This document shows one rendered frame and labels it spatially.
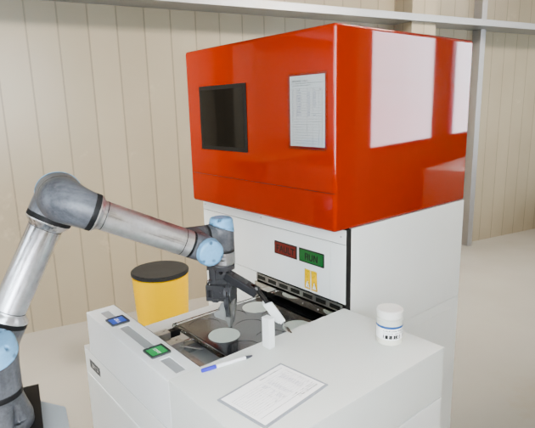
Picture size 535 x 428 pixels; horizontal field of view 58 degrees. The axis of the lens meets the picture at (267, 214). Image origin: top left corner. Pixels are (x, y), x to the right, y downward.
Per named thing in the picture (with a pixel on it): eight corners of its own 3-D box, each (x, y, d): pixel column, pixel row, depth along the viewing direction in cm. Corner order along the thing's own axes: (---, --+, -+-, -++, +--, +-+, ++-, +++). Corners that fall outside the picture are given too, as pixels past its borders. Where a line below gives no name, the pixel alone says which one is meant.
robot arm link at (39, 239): (-43, 372, 119) (47, 167, 119) (-38, 346, 132) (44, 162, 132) (8, 381, 124) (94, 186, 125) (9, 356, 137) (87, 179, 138)
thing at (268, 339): (277, 338, 135) (276, 293, 133) (286, 343, 132) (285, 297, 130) (260, 345, 132) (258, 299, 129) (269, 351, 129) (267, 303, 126)
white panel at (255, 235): (211, 284, 221) (207, 197, 212) (349, 347, 159) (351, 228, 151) (206, 285, 219) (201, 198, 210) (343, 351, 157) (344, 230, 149)
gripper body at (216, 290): (214, 294, 162) (212, 260, 159) (239, 296, 159) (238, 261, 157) (205, 303, 154) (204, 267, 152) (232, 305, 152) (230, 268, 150)
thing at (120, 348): (117, 342, 167) (114, 304, 164) (204, 417, 125) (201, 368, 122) (90, 351, 161) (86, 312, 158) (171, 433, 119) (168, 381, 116)
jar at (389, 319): (385, 332, 138) (387, 301, 136) (408, 340, 132) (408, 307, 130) (370, 340, 133) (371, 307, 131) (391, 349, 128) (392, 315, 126)
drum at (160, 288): (183, 334, 353) (178, 256, 341) (201, 356, 321) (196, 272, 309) (132, 346, 337) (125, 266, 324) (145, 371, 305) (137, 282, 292)
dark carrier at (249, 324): (259, 298, 182) (258, 297, 182) (325, 329, 157) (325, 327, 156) (177, 325, 161) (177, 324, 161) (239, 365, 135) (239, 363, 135)
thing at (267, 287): (258, 302, 191) (257, 279, 189) (343, 340, 158) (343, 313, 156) (255, 303, 190) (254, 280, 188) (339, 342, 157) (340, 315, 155)
